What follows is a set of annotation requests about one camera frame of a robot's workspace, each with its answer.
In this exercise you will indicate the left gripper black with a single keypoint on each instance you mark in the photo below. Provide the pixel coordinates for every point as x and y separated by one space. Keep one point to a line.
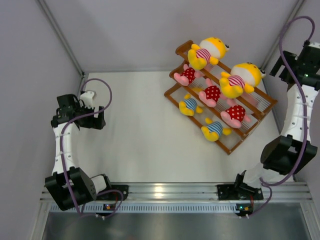
97 123

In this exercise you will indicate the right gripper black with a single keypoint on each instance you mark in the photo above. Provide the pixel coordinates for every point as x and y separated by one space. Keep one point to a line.
290 57

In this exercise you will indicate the yellow toy red stripes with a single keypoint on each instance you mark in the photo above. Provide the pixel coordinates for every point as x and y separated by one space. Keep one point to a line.
208 52
243 78

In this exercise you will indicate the pink toy red dots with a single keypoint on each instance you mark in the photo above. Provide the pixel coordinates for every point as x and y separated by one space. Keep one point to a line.
211 94
235 115

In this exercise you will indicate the yellow toy blue stripes shelf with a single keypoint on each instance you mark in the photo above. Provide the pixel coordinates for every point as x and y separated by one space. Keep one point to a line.
213 130

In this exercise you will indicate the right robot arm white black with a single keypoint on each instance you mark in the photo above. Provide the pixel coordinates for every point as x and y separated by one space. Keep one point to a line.
292 150

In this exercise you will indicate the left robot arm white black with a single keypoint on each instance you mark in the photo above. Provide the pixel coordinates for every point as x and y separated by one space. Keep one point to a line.
68 184

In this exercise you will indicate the pink toy top-left middle shelf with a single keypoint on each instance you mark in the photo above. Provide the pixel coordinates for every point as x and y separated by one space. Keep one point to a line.
188 75

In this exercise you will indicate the wooden three-tier shelf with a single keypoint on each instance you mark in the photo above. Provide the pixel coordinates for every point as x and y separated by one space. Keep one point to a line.
224 102

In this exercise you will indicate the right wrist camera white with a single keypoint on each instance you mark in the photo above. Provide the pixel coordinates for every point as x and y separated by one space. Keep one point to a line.
314 45

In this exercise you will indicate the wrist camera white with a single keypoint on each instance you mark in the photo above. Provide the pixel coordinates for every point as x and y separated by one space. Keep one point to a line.
314 45
88 99

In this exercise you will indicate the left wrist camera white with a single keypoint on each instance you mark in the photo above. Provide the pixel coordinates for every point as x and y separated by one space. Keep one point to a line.
88 99

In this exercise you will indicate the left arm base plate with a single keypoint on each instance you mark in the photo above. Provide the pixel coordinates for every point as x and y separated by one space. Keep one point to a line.
113 193

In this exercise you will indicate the aluminium mounting rail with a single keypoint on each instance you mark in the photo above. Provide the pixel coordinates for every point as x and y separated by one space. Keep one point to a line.
207 191

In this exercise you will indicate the perforated cable tray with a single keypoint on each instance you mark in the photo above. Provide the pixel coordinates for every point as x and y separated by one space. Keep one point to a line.
158 208

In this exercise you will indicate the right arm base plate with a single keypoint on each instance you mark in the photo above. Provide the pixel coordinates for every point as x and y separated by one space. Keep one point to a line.
230 192

